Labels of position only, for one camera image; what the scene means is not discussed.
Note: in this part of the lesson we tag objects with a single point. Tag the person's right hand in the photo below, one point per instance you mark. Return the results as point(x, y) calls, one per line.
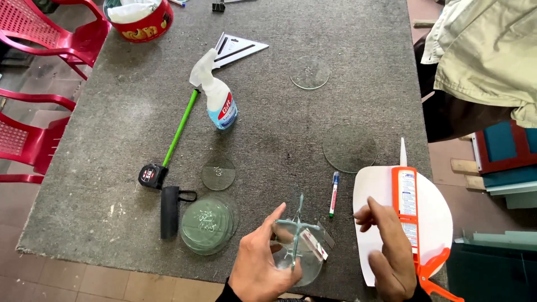
point(394, 260)

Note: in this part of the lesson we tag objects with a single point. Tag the person's left hand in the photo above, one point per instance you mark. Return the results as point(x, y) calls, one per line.
point(254, 260)

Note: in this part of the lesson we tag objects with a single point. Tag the cross-shaped glass strip piece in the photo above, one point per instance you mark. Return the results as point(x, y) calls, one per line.
point(298, 224)

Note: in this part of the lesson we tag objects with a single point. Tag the round glass disc with cross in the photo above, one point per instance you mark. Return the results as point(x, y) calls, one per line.
point(311, 268)

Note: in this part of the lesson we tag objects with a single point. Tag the stack of round glass discs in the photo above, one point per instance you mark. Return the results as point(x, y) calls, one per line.
point(207, 224)

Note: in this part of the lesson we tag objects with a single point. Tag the white rounded paper sheet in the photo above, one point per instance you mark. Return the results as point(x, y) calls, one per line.
point(436, 218)

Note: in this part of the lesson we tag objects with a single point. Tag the orange caulking gun with tube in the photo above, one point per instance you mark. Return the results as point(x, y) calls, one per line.
point(407, 201)

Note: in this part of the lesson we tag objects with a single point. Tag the red white paper label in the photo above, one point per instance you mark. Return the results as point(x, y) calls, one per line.
point(314, 245)

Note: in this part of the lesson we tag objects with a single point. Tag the small clear glass strip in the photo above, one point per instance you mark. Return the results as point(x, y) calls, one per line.
point(327, 235)

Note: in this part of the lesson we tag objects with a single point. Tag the white blue-capped marker pen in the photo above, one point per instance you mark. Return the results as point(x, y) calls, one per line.
point(334, 195)

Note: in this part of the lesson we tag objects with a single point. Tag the small marked glass disc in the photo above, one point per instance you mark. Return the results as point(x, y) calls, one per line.
point(218, 174)

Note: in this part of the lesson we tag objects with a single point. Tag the dark green glass sheets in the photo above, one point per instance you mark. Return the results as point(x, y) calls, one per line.
point(491, 268)

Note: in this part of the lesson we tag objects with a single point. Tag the large clear glass disc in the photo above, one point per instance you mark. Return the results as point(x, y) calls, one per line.
point(349, 148)

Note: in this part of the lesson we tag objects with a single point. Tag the black tape measure green tape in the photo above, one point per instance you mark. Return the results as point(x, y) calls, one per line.
point(153, 175)

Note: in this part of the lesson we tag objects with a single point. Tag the grey felt table cover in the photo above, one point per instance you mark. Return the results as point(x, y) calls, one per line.
point(272, 126)

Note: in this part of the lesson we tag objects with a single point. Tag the stack of boards and panels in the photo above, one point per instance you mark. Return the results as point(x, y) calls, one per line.
point(503, 159)

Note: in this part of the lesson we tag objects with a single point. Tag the white blue spray bottle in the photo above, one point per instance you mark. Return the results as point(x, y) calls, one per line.
point(220, 100)

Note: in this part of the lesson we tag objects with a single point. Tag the medium scribbled glass disc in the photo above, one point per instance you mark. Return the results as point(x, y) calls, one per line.
point(309, 72)

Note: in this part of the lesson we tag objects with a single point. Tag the metal triangular speed square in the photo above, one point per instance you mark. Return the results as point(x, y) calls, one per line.
point(235, 50)

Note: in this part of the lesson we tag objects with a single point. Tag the red plastic chair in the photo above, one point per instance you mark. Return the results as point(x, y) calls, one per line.
point(29, 142)
point(54, 33)

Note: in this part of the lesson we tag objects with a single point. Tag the red round tin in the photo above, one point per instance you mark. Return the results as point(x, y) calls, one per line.
point(147, 29)

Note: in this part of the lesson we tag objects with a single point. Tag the black binder clip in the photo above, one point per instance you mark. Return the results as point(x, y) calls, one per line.
point(218, 6)

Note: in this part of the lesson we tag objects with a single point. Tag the white cloth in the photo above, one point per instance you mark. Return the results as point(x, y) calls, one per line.
point(130, 10)

